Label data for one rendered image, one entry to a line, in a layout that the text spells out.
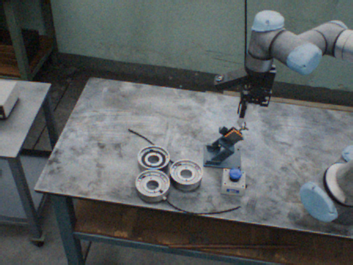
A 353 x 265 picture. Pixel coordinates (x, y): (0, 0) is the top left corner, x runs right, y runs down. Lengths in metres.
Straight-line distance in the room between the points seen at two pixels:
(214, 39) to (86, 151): 1.65
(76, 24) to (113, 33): 0.27
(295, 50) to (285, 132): 0.59
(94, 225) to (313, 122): 0.92
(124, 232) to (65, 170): 0.32
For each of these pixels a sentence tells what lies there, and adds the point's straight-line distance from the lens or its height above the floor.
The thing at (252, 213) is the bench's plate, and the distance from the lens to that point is 1.27.
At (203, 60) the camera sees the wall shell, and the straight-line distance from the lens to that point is 2.93.
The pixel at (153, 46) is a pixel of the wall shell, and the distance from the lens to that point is 2.93.
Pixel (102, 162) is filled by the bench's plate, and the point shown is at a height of 0.80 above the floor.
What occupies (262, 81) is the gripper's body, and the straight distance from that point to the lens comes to 1.17.
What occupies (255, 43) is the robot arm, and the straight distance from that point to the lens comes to 1.08.
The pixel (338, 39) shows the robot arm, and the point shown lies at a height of 1.32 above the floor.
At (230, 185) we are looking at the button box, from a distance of 1.26.
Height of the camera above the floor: 1.81
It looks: 43 degrees down
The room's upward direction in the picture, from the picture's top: 5 degrees clockwise
